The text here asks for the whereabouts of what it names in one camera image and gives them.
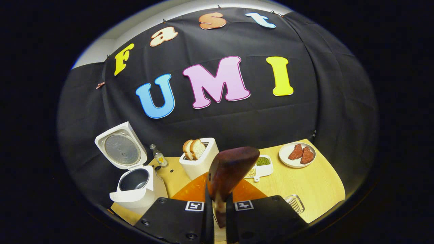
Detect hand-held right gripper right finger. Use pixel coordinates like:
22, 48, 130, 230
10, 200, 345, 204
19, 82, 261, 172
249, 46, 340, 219
225, 179, 309, 244

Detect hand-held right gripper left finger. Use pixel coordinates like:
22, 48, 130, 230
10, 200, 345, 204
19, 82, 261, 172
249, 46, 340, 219
134, 172, 215, 244

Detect wire chopstick holder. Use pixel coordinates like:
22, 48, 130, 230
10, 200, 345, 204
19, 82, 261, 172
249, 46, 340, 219
284, 194, 305, 215

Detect white rice cooker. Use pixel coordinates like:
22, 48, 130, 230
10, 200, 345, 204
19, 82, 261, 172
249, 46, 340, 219
94, 121, 168, 215

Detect brown wooden spoon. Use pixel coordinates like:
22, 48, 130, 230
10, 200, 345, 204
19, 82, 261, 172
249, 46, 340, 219
207, 146, 260, 228

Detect white divided bean dish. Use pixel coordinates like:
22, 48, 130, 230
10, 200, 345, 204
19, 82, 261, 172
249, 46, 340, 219
244, 155, 274, 182

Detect white toaster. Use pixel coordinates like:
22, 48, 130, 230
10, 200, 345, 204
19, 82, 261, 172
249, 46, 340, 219
179, 138, 220, 180

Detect small glass bottle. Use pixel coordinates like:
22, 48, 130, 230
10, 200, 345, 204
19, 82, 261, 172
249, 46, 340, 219
150, 144, 169, 168

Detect white round plate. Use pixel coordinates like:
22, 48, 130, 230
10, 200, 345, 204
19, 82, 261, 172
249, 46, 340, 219
279, 142, 317, 168

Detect bread slice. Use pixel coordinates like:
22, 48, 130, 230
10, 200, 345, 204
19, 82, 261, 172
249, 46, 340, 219
182, 139, 194, 160
189, 139, 206, 160

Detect red meat slice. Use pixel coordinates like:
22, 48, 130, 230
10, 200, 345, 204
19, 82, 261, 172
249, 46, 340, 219
288, 144, 303, 160
300, 146, 314, 165

